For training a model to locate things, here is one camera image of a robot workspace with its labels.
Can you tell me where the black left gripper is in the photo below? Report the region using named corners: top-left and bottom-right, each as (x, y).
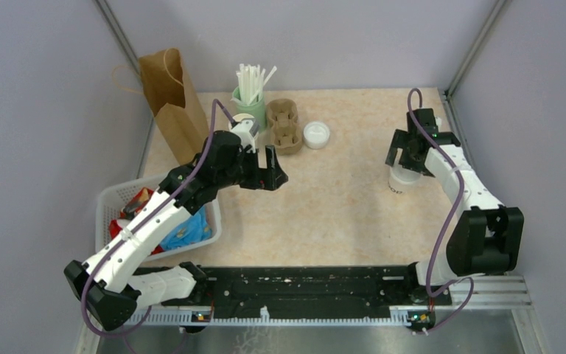
top-left (216, 144), bottom-right (287, 190)

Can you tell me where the white paper coffee cup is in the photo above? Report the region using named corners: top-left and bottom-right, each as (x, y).
top-left (388, 164), bottom-right (422, 194)

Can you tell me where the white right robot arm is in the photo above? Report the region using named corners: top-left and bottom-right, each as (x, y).
top-left (385, 108), bottom-right (525, 304)

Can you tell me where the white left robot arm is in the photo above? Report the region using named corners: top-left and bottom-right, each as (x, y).
top-left (64, 131), bottom-right (288, 338)

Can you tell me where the stack of white lids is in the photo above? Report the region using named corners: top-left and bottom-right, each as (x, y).
top-left (303, 121), bottom-right (331, 150)

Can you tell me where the brown pulp cup carrier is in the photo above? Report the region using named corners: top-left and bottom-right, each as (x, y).
top-left (266, 99), bottom-right (303, 155)

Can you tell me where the stack of white paper cups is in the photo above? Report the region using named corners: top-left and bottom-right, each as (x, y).
top-left (228, 113), bottom-right (255, 131)

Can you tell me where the green straw holder cup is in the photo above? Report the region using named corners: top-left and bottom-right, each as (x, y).
top-left (231, 87), bottom-right (268, 133)

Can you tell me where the blue snack bag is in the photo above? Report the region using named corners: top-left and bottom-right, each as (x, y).
top-left (159, 206), bottom-right (212, 251)

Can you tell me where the white paper straws bundle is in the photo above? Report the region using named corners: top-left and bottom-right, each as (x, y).
top-left (231, 63), bottom-right (278, 106)

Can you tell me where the red snack bag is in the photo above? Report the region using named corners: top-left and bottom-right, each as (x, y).
top-left (108, 187), bottom-right (153, 239)

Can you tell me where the brown paper bag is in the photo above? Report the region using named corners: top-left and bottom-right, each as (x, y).
top-left (116, 48), bottom-right (210, 164)

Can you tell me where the white plastic basket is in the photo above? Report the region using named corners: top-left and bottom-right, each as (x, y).
top-left (95, 173), bottom-right (223, 263)

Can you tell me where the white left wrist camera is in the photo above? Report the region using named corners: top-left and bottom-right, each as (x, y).
top-left (230, 118), bottom-right (259, 153)

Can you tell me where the aluminium frame rail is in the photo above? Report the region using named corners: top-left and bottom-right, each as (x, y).
top-left (75, 276), bottom-right (548, 354)

